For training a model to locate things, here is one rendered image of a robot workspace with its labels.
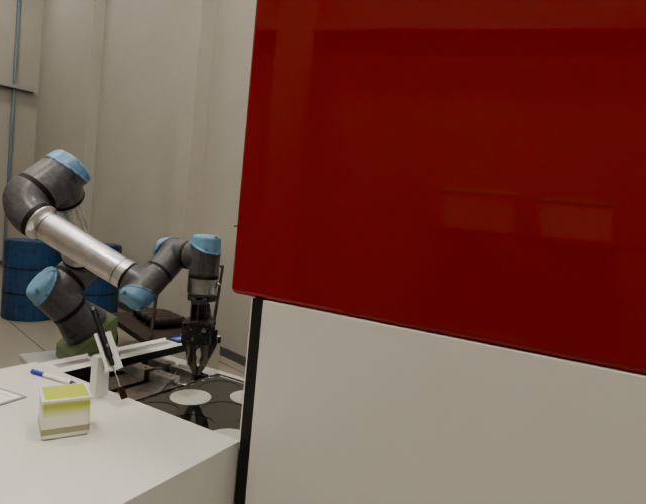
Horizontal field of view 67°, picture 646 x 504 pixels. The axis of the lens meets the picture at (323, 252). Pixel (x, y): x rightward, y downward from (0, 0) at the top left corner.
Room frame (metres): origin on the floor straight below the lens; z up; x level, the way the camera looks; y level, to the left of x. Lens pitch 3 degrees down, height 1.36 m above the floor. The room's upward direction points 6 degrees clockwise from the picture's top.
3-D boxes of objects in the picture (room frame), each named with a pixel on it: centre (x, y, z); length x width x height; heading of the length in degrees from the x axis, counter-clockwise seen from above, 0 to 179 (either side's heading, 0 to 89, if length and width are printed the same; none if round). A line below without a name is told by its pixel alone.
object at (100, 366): (0.96, 0.41, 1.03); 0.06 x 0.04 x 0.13; 61
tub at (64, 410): (0.81, 0.41, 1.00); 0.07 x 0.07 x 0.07; 35
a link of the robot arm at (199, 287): (1.22, 0.29, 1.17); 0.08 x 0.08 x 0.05
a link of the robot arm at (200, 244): (1.22, 0.30, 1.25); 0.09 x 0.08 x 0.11; 60
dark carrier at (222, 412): (1.12, 0.20, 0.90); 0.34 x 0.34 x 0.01; 61
